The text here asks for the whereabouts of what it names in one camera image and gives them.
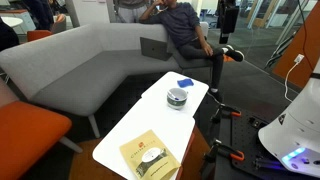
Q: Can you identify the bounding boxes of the white mug with green band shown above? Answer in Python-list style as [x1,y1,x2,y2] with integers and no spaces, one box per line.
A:
[166,87,189,110]

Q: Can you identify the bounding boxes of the blue cloth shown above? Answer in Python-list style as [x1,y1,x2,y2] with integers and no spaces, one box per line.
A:
[176,78,194,89]

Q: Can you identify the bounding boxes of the grey laptop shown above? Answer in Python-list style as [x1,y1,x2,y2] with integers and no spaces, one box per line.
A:
[139,36,173,62]

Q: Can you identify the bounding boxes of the tan tea pouch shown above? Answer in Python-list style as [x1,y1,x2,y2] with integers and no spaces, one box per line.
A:
[119,129,182,180]

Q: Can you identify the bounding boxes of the seated person in dark sweater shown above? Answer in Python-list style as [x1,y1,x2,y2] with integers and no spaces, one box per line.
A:
[139,0,245,103]

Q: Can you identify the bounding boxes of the standing person in grey pants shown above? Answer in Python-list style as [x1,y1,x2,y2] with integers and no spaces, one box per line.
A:
[113,0,151,24]

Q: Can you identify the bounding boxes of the grey corner sofa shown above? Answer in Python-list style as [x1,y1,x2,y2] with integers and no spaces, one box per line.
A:
[0,21,214,139]

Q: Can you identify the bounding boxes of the orange background chair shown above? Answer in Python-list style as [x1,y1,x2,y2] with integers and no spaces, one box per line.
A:
[26,29,54,43]

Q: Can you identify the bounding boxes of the orange upholstered seat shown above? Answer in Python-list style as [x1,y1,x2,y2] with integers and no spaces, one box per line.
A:
[0,78,84,180]

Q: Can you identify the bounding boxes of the person in dark jacket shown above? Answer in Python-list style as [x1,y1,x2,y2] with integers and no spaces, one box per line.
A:
[21,0,55,31]

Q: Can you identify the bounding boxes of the person in black clothes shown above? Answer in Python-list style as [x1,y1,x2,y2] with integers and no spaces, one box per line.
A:
[0,18,20,53]

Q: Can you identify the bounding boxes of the white round background table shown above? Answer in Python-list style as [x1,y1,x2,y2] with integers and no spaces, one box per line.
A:
[0,16,24,28]

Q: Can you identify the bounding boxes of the black clamp with orange handle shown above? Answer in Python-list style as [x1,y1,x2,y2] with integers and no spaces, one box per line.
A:
[209,103,242,126]
[201,139,246,174]

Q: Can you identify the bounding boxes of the white power cable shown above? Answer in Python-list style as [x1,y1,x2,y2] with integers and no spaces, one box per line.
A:
[283,59,301,103]

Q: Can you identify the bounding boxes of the white wall power adapter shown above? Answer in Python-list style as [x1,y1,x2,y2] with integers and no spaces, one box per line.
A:
[294,53,305,64]

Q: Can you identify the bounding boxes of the thin black hanging cable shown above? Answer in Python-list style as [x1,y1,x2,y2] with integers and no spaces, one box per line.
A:
[297,0,316,71]

